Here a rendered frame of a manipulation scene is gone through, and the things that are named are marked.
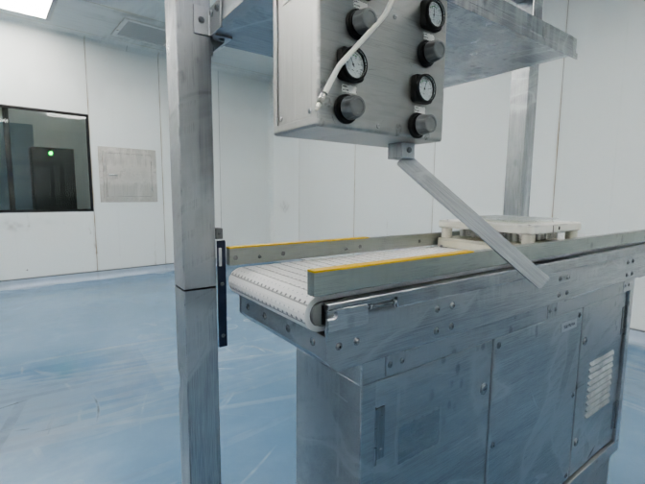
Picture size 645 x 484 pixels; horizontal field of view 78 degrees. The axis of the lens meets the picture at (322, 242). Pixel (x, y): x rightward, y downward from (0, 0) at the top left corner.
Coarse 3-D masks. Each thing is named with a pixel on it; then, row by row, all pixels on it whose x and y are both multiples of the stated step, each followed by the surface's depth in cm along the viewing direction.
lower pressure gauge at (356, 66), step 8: (344, 48) 45; (352, 56) 45; (360, 56) 46; (344, 64) 44; (352, 64) 45; (360, 64) 46; (344, 72) 45; (352, 72) 45; (360, 72) 46; (344, 80) 46; (352, 80) 46; (360, 80) 47
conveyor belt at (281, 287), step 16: (352, 256) 87; (368, 256) 87; (384, 256) 87; (400, 256) 88; (560, 256) 93; (240, 272) 71; (256, 272) 69; (272, 272) 69; (288, 272) 69; (304, 272) 69; (464, 272) 72; (480, 272) 75; (240, 288) 69; (256, 288) 64; (272, 288) 61; (288, 288) 58; (304, 288) 57; (368, 288) 58; (384, 288) 60; (272, 304) 59; (288, 304) 56; (304, 304) 53; (304, 320) 52
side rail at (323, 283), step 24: (576, 240) 93; (600, 240) 102; (624, 240) 111; (384, 264) 57; (408, 264) 60; (432, 264) 64; (456, 264) 67; (480, 264) 72; (312, 288) 51; (336, 288) 53; (360, 288) 55
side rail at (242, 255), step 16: (352, 240) 89; (368, 240) 92; (384, 240) 95; (400, 240) 98; (416, 240) 101; (432, 240) 105; (240, 256) 74; (256, 256) 76; (272, 256) 77; (288, 256) 80; (304, 256) 82
